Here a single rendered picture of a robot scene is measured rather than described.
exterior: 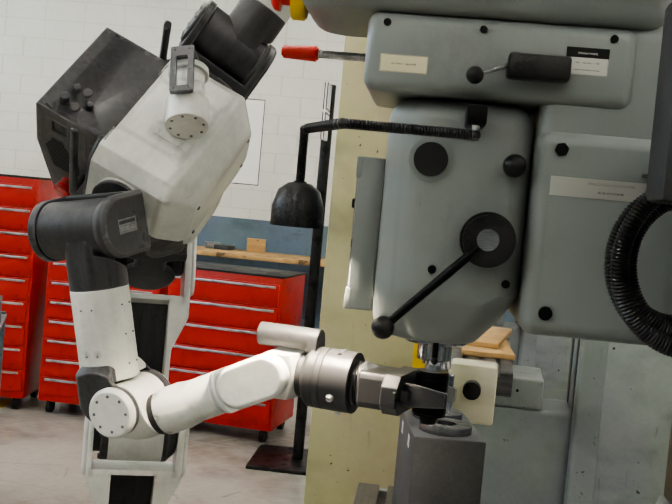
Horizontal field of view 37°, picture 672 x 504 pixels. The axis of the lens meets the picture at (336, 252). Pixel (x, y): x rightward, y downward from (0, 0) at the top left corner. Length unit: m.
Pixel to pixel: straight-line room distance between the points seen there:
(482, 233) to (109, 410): 0.64
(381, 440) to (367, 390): 1.81
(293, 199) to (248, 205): 9.21
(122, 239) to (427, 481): 0.63
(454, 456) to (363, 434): 1.52
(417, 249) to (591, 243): 0.22
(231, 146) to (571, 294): 0.66
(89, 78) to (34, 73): 9.58
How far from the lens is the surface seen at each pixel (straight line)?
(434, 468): 1.69
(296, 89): 10.55
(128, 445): 1.99
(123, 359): 1.58
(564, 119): 1.30
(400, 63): 1.29
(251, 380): 1.45
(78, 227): 1.55
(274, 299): 5.93
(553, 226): 1.28
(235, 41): 1.78
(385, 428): 3.19
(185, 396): 1.53
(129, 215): 1.57
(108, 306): 1.56
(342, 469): 3.23
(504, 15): 1.30
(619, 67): 1.31
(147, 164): 1.61
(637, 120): 1.31
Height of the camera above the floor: 1.49
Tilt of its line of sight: 3 degrees down
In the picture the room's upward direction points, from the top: 5 degrees clockwise
